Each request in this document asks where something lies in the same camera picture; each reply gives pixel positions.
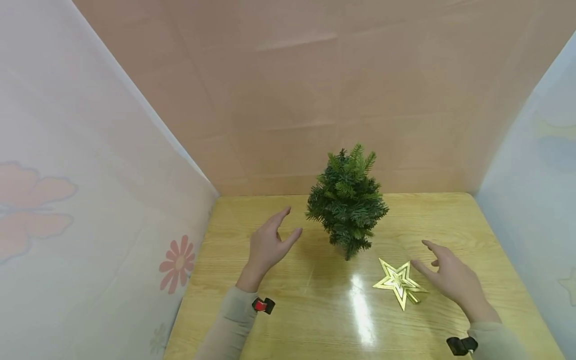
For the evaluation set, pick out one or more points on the person's right hand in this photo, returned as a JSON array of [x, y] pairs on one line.
[[459, 282]]

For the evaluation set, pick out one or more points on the person's left hand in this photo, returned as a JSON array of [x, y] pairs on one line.
[[264, 250]]

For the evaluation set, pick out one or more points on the person's left thumb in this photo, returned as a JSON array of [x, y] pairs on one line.
[[291, 239]]

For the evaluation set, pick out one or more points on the person's left index finger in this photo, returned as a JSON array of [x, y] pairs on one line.
[[279, 216]]

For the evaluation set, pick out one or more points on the person's right middle finger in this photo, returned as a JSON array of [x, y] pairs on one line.
[[435, 262]]

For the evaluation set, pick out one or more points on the person's right index finger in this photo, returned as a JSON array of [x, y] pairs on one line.
[[433, 247]]

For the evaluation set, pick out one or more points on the person's right thumb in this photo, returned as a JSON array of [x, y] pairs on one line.
[[421, 269]]

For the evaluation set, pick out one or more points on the person's right forearm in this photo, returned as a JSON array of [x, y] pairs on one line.
[[497, 342]]

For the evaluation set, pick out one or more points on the person's left forearm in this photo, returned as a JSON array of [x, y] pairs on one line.
[[227, 325]]

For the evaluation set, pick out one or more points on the gold star tree topper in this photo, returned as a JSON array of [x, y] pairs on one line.
[[398, 283]]

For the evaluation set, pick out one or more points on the small green christmas tree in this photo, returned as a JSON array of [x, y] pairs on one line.
[[347, 202]]

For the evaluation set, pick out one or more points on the black wrist band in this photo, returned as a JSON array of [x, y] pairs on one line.
[[461, 345], [263, 305]]

